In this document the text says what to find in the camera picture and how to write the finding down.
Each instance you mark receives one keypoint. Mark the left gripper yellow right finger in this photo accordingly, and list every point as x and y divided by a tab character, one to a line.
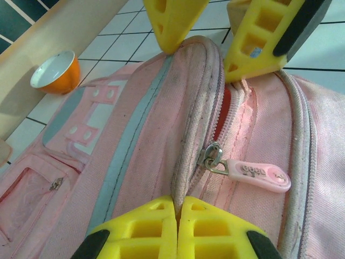
186	237

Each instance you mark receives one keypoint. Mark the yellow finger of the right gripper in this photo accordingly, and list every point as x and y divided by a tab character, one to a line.
242	67
172	32

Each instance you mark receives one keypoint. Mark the pink school backpack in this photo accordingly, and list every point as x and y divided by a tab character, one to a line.
151	121

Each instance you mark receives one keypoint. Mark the orange bowl white inside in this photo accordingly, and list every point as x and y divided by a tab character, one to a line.
62	81

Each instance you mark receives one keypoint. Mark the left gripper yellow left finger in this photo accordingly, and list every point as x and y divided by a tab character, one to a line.
168	237

